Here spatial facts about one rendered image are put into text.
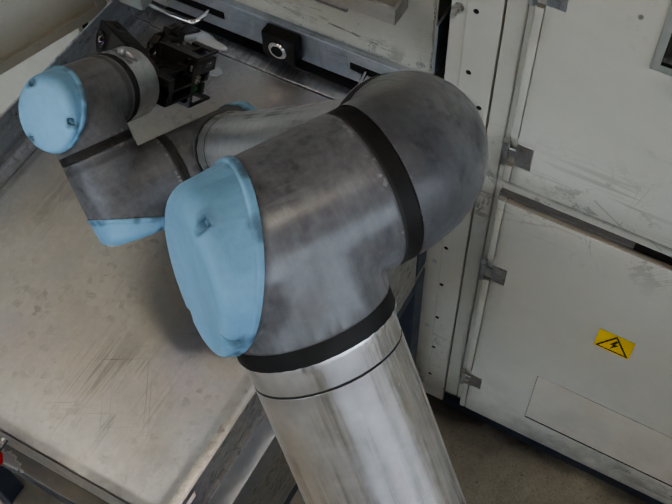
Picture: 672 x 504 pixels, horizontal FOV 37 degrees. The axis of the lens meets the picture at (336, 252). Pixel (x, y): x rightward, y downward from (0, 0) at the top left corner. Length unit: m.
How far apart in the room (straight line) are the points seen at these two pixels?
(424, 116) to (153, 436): 0.73
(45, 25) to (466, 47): 0.73
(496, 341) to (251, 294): 1.28
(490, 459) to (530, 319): 0.51
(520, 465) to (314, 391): 1.55
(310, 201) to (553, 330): 1.16
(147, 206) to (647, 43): 0.60
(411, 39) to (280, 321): 0.88
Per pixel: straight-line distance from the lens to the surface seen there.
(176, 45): 1.35
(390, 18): 1.39
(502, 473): 2.17
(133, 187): 1.18
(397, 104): 0.67
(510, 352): 1.87
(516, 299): 1.71
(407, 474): 0.70
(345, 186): 0.62
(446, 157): 0.66
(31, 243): 1.47
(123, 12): 1.70
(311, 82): 1.59
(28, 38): 1.74
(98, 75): 1.20
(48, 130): 1.18
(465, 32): 1.34
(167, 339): 1.35
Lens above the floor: 2.01
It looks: 57 degrees down
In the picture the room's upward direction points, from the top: 2 degrees counter-clockwise
